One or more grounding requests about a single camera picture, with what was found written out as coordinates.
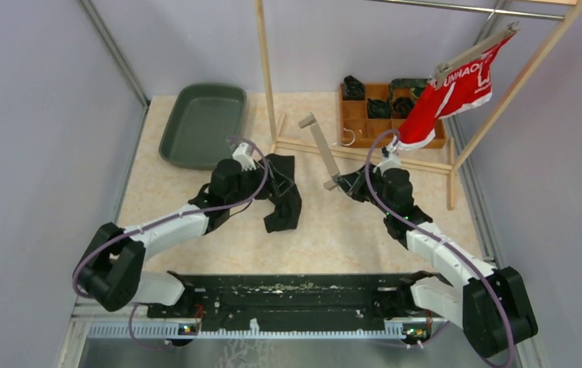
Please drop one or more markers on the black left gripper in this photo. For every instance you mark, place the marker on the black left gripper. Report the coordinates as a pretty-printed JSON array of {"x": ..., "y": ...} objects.
[{"x": 272, "y": 186}]

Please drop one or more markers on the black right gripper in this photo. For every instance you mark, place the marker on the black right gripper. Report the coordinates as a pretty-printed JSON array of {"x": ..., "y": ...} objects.
[{"x": 353, "y": 184}]

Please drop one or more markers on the black striped garment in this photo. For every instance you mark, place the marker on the black striped garment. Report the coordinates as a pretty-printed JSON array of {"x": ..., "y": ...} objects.
[{"x": 282, "y": 191}]

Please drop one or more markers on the beige clip hanger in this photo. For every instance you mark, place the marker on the beige clip hanger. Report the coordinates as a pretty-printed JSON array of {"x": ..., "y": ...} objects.
[
  {"x": 444, "y": 69},
  {"x": 323, "y": 148}
]

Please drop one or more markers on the red underwear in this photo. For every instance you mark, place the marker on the red underwear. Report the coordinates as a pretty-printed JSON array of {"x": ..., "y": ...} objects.
[{"x": 466, "y": 88}]

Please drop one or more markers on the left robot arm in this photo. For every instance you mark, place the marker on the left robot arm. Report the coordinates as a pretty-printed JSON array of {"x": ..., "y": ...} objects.
[{"x": 111, "y": 270}]

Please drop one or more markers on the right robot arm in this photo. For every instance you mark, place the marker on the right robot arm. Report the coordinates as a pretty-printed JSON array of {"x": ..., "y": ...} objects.
[{"x": 491, "y": 305}]

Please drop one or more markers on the wooden compartment tray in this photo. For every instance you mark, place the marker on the wooden compartment tray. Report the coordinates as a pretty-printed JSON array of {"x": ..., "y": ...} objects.
[{"x": 355, "y": 129}]

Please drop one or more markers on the dark folded sock middle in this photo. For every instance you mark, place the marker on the dark folded sock middle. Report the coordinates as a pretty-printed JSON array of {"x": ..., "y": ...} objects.
[{"x": 379, "y": 109}]

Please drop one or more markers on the dark rolled sock right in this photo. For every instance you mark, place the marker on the dark rolled sock right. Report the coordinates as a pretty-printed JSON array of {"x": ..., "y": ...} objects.
[{"x": 402, "y": 107}]

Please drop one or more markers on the dark folded sock top-left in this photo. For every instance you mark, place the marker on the dark folded sock top-left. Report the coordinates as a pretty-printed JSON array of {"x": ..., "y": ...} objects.
[{"x": 353, "y": 89}]

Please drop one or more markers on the grey plastic bin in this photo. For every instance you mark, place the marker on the grey plastic bin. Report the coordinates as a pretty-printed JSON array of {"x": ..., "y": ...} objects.
[{"x": 202, "y": 119}]

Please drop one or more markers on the camouflage folded cloth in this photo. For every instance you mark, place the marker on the camouflage folded cloth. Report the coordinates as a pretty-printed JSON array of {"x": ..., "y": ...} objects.
[{"x": 416, "y": 86}]

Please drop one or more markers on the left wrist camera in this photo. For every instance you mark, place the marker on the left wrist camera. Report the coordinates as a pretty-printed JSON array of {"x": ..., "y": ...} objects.
[{"x": 242, "y": 154}]

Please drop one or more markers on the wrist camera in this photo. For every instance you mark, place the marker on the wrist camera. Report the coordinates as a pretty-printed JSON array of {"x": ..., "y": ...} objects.
[
  {"x": 390, "y": 160},
  {"x": 242, "y": 154}
]

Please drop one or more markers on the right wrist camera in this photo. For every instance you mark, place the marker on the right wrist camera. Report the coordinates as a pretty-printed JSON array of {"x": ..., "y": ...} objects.
[{"x": 390, "y": 160}]

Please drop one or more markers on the wooden clothes rack frame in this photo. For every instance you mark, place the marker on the wooden clothes rack frame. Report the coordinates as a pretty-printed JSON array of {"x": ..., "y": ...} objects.
[{"x": 450, "y": 170}]

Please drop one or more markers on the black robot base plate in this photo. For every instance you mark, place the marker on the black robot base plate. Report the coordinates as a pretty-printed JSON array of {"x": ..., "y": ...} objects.
[{"x": 314, "y": 303}]

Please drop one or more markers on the aluminium front rail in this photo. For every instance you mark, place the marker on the aluminium front rail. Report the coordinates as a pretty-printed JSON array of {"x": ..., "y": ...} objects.
[{"x": 135, "y": 324}]

